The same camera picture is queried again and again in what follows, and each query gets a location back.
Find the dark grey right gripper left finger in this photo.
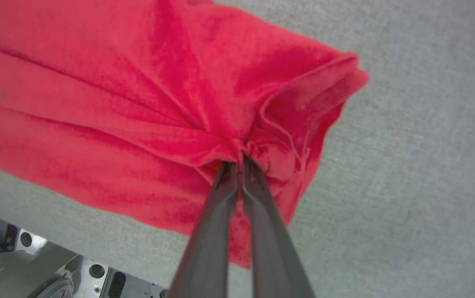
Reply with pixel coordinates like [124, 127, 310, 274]
[168, 161, 238, 298]

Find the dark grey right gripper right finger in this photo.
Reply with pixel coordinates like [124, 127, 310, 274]
[241, 154, 316, 298]

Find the red and white garment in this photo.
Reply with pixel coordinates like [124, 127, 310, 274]
[0, 0, 370, 270]

